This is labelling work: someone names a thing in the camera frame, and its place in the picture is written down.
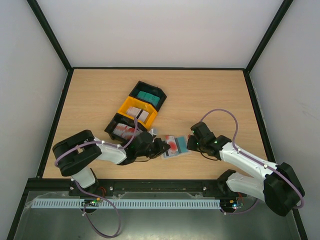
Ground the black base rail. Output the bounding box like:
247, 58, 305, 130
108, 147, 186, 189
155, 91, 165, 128
24, 178, 251, 199

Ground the white pink card stack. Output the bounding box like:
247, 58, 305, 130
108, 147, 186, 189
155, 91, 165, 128
126, 106, 149, 122

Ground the green card stack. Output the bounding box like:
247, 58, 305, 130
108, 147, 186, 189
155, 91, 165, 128
136, 91, 160, 107

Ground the yellow bin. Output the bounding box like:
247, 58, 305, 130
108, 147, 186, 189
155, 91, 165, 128
117, 96, 158, 130

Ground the black bin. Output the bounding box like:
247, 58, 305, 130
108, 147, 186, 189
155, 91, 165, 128
129, 81, 167, 112
104, 113, 136, 143

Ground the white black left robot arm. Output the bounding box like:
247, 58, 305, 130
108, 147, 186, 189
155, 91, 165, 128
52, 129, 170, 190

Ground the green VIP card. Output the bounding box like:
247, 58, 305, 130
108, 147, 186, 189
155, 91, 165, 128
175, 136, 189, 154

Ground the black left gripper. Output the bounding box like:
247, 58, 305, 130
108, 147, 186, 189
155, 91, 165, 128
136, 138, 171, 159

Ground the black enclosure frame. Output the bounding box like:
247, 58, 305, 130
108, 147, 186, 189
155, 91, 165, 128
7, 0, 293, 240

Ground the beige card holder wallet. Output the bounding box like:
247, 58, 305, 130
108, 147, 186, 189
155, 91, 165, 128
161, 135, 191, 159

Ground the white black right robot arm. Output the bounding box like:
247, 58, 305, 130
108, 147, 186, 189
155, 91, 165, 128
187, 135, 305, 217

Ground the grey slotted cable duct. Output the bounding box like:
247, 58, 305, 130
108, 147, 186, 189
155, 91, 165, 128
31, 198, 221, 210

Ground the red white card stack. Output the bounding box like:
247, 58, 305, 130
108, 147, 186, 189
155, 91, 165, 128
112, 123, 135, 140

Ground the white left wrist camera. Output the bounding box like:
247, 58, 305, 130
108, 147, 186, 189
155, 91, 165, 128
148, 128, 158, 138

